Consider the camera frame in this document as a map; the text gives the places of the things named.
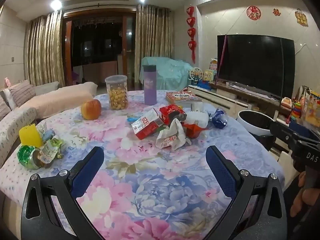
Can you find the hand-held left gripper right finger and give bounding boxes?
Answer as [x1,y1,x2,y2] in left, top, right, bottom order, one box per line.
[205,145,287,240]

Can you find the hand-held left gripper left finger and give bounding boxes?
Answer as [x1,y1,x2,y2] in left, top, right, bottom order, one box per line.
[21,146,105,240]

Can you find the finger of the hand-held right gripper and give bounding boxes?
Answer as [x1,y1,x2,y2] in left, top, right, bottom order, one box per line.
[269,120,313,147]
[290,122,320,141]

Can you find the white trash bin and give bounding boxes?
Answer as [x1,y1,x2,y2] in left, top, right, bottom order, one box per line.
[237,110,277,151]

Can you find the red white milk carton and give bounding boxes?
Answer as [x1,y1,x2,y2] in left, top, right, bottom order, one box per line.
[131,108,164,140]

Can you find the person's right hand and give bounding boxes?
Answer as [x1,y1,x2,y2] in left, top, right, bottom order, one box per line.
[289,171,320,218]

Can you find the yellow picture box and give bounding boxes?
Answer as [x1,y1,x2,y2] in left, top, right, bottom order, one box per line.
[301,92,320,128]

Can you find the striped bag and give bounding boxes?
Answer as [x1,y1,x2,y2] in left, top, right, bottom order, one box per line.
[295,85,312,100]

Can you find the green white snack packet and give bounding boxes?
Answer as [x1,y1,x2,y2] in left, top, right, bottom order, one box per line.
[37,138,64,165]

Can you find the small red wrapper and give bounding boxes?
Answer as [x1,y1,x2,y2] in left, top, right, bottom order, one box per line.
[184,122,208,138]

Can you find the light blue wrapper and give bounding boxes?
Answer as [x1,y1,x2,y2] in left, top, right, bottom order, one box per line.
[37,125,55,140]

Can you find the white wrapper with red print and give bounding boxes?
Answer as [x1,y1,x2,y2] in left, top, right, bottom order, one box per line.
[156,118,192,151]

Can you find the red apple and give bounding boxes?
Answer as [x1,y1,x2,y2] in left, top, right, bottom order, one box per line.
[81,99,102,120]

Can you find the green foil wrapper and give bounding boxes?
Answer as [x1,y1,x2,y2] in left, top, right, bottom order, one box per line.
[17,145,42,170]

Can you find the black television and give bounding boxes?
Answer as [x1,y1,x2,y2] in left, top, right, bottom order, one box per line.
[216,34,296,100]

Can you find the pink blanket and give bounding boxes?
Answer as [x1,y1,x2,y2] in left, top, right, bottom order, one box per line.
[19,82,98,119]

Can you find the white television cabinet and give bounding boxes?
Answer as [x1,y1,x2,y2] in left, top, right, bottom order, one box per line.
[188,81,293,128]

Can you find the dark red snack wrapper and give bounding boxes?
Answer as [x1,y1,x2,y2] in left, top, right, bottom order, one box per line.
[159,105,187,127]

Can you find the clear plastic snack jar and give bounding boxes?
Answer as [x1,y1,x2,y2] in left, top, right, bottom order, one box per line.
[105,75,129,111]

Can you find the colourful children's book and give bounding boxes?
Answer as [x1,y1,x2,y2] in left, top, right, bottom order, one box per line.
[166,91,203,105]

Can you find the floral sofa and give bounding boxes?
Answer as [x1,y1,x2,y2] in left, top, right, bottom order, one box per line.
[0,81,98,167]

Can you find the colourful toy house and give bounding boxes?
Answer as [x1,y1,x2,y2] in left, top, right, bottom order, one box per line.
[204,69,218,82]

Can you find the ferris wheel toy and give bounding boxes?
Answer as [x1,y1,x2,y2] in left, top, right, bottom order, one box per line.
[189,67,204,85]

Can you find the striped pink pillow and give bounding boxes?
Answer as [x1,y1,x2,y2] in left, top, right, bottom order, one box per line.
[9,80,36,107]

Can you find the purple thermos bottle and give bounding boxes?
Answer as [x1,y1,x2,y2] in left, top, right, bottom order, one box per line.
[142,65,157,106]

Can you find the teal covered furniture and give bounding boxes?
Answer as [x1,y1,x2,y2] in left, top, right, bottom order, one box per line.
[140,56,194,90]

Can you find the beige patterned curtain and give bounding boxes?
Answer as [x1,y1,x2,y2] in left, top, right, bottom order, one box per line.
[134,4,175,83]
[24,9,65,87]

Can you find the glass sliding door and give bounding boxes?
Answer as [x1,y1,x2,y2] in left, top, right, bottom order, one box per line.
[62,9,137,87]

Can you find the red hanging heart decoration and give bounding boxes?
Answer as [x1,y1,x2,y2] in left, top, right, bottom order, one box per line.
[185,6,198,64]

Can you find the rainbow stacking ring toy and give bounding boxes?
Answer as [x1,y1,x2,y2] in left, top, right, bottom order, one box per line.
[291,100,304,123]

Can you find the pink cord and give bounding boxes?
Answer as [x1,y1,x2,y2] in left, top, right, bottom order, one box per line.
[222,34,228,80]

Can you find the gold wall sticker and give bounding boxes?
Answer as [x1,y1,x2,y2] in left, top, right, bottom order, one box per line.
[294,9,309,27]

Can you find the round red wall sticker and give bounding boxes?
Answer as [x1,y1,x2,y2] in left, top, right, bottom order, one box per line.
[246,5,262,20]

